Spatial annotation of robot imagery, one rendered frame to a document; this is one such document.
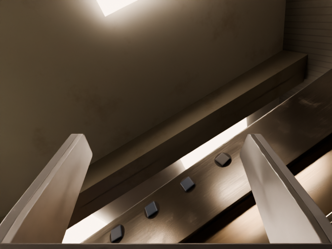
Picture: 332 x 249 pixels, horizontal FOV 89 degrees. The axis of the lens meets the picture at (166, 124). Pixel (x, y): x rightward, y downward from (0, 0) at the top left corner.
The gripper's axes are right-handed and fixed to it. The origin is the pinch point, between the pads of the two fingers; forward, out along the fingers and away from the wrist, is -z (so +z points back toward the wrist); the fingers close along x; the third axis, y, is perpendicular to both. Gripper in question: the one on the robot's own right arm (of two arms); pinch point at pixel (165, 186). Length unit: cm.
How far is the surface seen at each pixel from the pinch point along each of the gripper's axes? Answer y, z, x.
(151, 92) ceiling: 87, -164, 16
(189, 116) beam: 115, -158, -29
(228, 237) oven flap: 50, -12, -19
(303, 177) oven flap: 39, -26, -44
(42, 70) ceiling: 49, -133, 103
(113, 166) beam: 150, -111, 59
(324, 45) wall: 45, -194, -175
